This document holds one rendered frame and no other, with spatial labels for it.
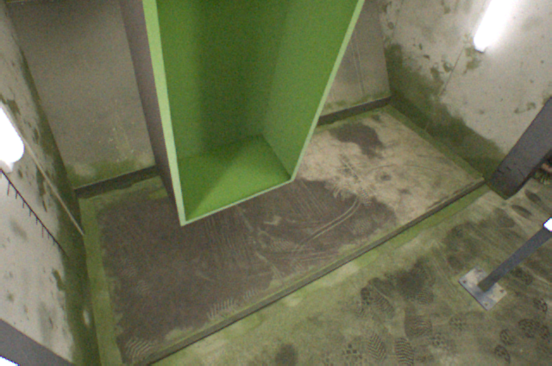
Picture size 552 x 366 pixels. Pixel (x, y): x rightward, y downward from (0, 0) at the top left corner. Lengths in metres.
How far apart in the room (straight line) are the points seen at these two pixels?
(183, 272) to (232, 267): 0.26
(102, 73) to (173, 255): 1.19
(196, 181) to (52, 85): 1.10
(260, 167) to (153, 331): 0.94
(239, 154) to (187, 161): 0.27
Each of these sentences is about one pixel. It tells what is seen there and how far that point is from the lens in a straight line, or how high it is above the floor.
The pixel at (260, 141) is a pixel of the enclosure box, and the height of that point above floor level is 0.52.
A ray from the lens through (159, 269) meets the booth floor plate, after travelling 1.82.
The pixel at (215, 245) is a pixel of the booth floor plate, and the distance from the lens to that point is 1.84.
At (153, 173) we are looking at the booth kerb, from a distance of 2.21.
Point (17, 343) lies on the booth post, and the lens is 1.07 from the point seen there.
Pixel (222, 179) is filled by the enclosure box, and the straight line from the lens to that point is 1.54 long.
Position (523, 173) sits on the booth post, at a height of 0.27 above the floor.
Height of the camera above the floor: 1.61
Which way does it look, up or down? 43 degrees down
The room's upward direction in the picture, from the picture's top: 4 degrees clockwise
